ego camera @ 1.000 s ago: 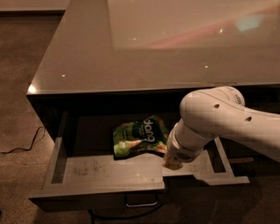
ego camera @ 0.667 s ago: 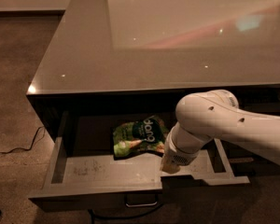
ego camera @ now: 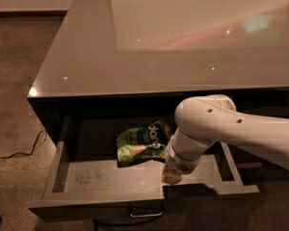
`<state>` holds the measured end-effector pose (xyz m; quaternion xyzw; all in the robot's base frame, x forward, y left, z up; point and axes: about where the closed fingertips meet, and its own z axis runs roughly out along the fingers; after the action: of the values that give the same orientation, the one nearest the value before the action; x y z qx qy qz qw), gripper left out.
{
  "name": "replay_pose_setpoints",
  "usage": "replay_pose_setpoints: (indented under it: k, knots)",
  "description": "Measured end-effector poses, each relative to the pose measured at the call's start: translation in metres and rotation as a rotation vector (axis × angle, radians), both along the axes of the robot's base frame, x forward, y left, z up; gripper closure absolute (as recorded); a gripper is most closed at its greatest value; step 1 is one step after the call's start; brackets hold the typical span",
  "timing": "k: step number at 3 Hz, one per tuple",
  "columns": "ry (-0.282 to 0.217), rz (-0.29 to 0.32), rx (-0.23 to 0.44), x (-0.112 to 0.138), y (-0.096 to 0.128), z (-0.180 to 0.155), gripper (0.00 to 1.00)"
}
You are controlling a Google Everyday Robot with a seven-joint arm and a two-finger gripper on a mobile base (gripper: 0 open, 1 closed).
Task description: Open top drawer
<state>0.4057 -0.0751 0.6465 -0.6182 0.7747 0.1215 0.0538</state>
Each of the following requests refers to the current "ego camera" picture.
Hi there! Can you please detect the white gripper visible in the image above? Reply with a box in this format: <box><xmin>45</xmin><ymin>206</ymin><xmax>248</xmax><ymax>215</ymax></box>
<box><xmin>161</xmin><ymin>135</ymin><xmax>199</xmax><ymax>185</ymax></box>

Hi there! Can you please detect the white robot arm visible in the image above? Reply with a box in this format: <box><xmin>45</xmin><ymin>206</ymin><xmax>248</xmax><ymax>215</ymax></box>
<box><xmin>162</xmin><ymin>94</ymin><xmax>289</xmax><ymax>185</ymax></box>

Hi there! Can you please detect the dark cabinet with glossy top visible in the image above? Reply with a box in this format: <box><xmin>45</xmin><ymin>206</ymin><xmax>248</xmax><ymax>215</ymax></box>
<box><xmin>26</xmin><ymin>0</ymin><xmax>289</xmax><ymax>166</ymax></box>

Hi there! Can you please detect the green snack bag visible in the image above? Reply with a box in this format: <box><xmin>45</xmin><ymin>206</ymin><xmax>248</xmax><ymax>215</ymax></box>
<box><xmin>117</xmin><ymin>120</ymin><xmax>172</xmax><ymax>167</ymax></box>

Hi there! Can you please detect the thin black floor cable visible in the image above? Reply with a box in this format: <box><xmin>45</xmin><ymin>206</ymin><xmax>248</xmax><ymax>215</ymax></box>
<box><xmin>0</xmin><ymin>130</ymin><xmax>47</xmax><ymax>162</ymax></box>

